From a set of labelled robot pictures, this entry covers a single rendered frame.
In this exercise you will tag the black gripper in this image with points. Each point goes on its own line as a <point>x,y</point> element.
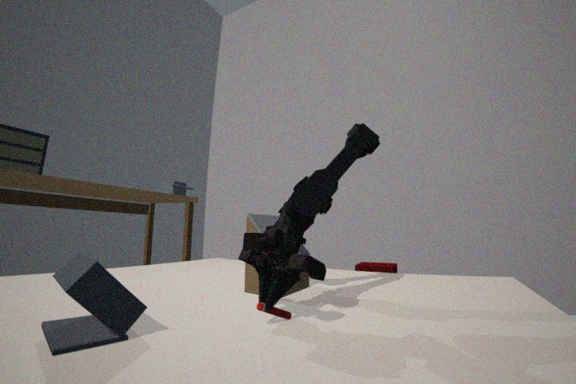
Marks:
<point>275,282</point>

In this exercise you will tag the dark grey square panel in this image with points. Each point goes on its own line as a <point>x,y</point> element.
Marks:
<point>114,308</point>

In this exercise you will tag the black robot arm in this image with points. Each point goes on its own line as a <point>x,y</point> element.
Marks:
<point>313,195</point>

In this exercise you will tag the red peg with white band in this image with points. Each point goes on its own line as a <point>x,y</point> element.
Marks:
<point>274,311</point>

